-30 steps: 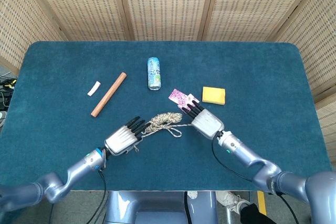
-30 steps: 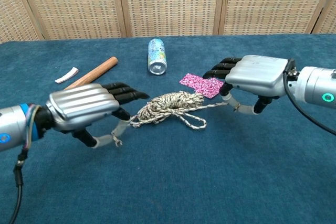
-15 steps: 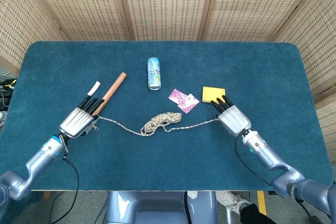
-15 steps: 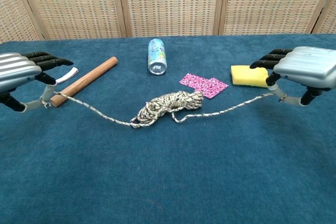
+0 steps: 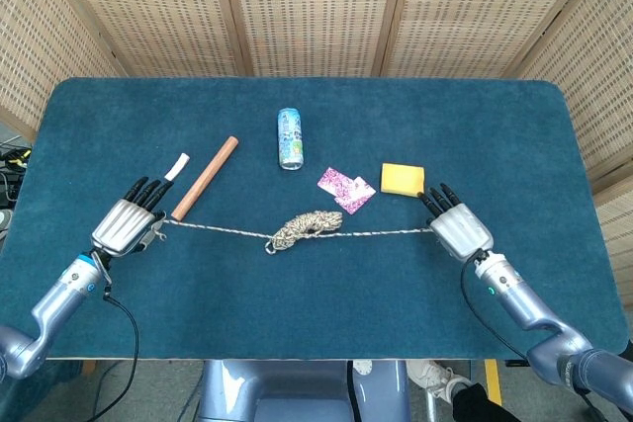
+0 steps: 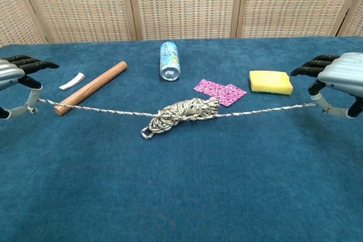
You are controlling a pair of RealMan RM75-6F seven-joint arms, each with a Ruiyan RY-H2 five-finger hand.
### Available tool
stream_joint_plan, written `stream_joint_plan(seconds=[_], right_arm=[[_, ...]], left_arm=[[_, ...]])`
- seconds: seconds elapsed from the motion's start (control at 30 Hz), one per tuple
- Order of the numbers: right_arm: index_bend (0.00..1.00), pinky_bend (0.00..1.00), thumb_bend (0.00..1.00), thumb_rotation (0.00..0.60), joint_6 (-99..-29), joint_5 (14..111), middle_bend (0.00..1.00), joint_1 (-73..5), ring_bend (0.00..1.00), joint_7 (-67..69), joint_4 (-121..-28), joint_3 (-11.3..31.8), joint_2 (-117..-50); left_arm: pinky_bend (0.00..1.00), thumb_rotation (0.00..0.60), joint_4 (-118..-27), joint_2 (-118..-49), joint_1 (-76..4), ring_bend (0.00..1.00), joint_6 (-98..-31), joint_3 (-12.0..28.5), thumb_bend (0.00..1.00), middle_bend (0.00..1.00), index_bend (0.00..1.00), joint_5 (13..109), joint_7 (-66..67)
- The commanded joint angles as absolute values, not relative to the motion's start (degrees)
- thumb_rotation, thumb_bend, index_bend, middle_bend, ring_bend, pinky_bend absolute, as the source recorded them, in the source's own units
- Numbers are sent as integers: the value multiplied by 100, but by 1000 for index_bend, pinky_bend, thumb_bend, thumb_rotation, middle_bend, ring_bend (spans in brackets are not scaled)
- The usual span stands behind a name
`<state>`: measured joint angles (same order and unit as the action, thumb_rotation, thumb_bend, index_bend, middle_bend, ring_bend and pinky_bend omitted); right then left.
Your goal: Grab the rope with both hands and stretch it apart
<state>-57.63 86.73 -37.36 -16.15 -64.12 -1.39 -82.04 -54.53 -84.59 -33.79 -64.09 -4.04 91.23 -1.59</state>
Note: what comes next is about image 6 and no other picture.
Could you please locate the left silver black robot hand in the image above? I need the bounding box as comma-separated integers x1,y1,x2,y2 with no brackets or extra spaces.
0,54,60,120

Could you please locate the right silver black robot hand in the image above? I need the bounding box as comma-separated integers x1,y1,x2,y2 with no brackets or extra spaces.
289,52,363,120

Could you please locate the speckled beige rope bundle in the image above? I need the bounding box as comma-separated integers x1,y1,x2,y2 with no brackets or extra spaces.
36,97,320,140

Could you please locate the small white curved strip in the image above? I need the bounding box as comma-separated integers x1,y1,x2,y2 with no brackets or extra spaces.
58,73,86,91

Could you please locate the yellow sponge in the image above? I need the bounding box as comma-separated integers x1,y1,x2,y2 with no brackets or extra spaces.
248,70,294,96

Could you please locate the brown wooden round stick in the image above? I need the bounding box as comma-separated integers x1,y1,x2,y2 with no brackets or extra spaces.
53,61,128,116

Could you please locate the pink patterned card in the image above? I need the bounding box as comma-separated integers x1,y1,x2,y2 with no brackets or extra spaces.
193,79,230,101
218,83,247,107

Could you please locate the blue white drink can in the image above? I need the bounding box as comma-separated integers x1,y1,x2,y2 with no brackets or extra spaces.
159,41,182,81

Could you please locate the woven bamboo folding screen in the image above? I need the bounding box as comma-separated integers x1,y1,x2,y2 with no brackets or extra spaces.
0,0,363,47

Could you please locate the blue carpet table mat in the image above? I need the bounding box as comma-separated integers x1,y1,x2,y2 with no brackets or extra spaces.
0,36,363,242

